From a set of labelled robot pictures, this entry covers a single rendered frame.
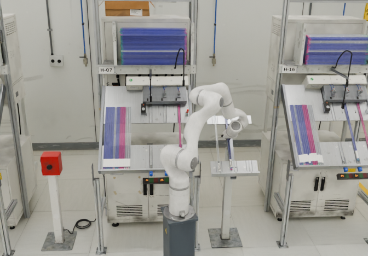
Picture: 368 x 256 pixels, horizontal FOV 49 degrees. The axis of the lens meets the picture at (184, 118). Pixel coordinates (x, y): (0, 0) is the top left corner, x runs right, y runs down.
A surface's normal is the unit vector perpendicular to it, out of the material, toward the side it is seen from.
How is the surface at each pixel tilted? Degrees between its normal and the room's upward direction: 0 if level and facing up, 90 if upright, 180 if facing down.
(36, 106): 90
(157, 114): 44
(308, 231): 0
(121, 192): 90
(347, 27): 90
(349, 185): 90
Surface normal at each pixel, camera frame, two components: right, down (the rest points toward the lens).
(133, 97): 0.06, -0.44
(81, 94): 0.07, 0.34
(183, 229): 0.30, 0.33
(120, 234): 0.01, -0.94
